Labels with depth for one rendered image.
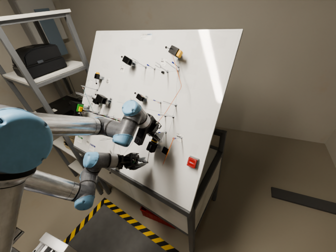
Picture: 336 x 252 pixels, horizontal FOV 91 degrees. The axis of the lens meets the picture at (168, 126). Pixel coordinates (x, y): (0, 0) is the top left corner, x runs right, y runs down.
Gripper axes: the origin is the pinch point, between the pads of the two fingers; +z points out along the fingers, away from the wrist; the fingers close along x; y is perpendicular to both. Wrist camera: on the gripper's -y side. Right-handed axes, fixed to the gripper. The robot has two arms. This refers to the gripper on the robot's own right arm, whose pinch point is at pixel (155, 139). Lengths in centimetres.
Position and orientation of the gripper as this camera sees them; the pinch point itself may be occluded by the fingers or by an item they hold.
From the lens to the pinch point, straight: 99.5
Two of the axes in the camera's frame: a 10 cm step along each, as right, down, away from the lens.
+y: 5.6, -8.1, 2.1
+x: -7.8, -4.3, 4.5
